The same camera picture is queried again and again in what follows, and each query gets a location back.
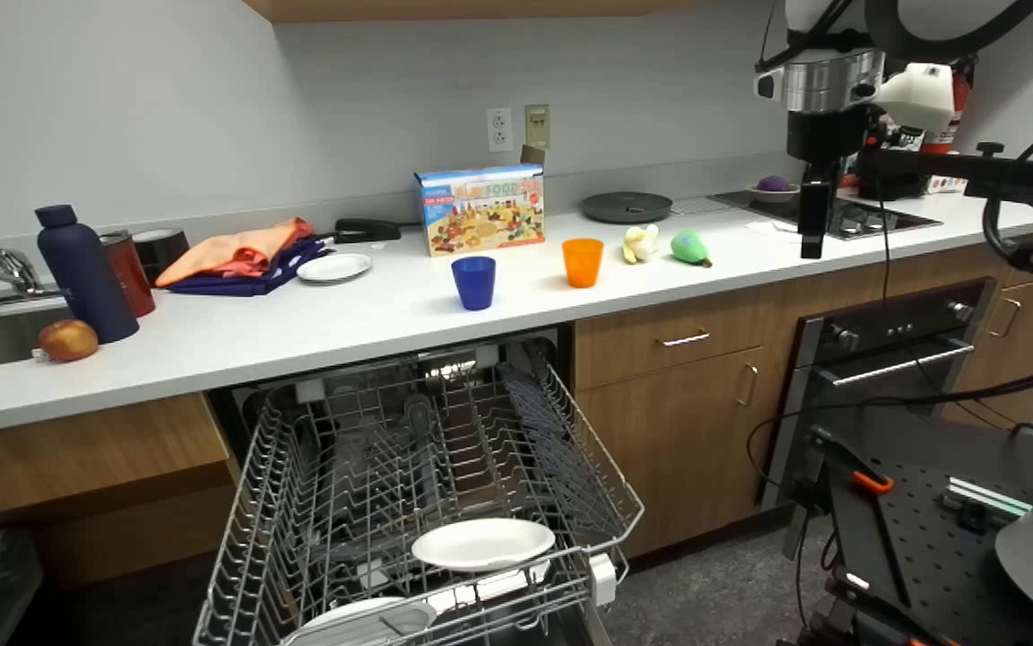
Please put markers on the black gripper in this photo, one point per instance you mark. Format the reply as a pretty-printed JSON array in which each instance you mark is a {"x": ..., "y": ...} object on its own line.
[{"x": 813, "y": 222}]

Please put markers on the wire dishwasher top rack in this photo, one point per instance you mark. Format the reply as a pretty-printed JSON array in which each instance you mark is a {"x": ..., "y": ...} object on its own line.
[{"x": 348, "y": 468}]

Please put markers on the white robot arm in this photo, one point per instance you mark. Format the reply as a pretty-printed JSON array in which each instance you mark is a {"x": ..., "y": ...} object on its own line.
[{"x": 828, "y": 80}]

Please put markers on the black cooktop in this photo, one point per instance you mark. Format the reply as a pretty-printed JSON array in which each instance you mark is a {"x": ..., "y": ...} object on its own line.
[{"x": 845, "y": 222}]

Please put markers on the purple bowl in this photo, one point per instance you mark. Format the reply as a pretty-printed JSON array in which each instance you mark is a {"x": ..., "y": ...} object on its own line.
[{"x": 771, "y": 187}]

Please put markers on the green toy pear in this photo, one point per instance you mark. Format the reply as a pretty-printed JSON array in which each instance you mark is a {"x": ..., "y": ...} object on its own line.
[{"x": 691, "y": 251}]

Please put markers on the black built-in oven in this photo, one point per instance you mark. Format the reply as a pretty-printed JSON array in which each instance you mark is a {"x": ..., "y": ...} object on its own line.
[{"x": 894, "y": 346}]

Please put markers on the yellow toy vegetable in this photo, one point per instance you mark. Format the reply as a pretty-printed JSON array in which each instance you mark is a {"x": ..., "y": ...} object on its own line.
[{"x": 638, "y": 244}]

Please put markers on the black round pan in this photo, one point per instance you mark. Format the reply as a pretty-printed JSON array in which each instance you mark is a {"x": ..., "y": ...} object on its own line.
[{"x": 625, "y": 205}]

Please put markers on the orange plastic cup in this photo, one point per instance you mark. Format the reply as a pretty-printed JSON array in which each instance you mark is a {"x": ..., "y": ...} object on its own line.
[{"x": 582, "y": 261}]

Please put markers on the colourful cardboard game box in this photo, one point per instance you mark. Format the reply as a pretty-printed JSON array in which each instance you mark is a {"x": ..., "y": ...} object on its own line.
[{"x": 483, "y": 210}]

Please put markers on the black robot cart table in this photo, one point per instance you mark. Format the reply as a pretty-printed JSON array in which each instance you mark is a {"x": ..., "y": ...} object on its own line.
[{"x": 934, "y": 528}]

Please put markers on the blue plastic cup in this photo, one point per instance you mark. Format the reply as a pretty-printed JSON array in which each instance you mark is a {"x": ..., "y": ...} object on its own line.
[{"x": 475, "y": 281}]

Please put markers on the white plate in rack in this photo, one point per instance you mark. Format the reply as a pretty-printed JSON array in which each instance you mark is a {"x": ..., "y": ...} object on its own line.
[{"x": 484, "y": 543}]

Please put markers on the white plate on counter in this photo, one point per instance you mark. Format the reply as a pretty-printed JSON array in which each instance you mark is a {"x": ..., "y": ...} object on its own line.
[{"x": 335, "y": 267}]

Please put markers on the orange and blue cloths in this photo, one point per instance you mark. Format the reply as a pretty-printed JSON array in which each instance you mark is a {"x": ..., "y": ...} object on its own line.
[{"x": 245, "y": 263}]

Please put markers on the white plate lower rack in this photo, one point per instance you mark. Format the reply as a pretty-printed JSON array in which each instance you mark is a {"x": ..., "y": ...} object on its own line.
[{"x": 368, "y": 622}]

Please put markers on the black round container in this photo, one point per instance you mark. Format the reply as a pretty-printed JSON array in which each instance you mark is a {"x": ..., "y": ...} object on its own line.
[{"x": 160, "y": 251}]

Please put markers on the red travel tumbler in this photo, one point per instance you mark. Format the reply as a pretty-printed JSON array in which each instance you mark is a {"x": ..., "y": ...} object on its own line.
[{"x": 127, "y": 272}]

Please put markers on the navy blue water bottle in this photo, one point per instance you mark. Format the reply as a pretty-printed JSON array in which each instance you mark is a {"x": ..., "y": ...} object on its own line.
[{"x": 79, "y": 267}]

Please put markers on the orange fruit on counter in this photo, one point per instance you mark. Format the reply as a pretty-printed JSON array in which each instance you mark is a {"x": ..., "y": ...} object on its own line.
[{"x": 67, "y": 339}]

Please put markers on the black camera tripod arm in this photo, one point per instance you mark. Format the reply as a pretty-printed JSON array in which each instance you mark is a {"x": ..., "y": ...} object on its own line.
[{"x": 985, "y": 177}]

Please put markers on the wooden drawer with handle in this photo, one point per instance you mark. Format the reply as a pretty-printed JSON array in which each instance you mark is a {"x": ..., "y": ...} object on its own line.
[{"x": 669, "y": 336}]

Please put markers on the wall power outlet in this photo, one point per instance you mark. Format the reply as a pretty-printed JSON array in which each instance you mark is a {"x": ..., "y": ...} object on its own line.
[{"x": 498, "y": 126}]

